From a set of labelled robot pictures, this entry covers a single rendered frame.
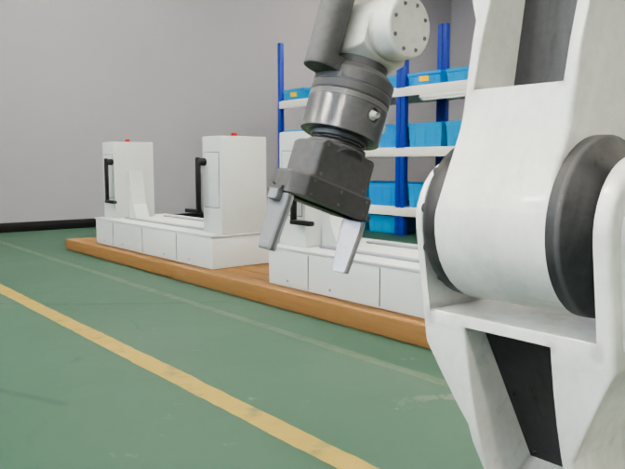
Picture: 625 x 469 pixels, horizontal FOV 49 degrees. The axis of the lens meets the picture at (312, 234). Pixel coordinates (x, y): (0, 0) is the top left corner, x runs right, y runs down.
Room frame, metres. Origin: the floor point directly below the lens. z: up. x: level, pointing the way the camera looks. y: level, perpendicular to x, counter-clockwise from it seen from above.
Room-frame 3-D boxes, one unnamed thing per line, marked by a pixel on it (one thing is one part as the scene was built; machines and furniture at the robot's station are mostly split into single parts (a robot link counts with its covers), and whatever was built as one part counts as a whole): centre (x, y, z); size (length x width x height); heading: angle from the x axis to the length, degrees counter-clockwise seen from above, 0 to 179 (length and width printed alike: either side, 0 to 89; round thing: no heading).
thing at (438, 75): (6.12, -1.15, 1.38); 0.50 x 0.38 x 0.11; 129
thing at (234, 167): (4.43, 0.84, 0.45); 1.61 x 0.57 x 0.74; 39
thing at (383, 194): (6.53, -0.84, 0.36); 0.50 x 0.38 x 0.21; 129
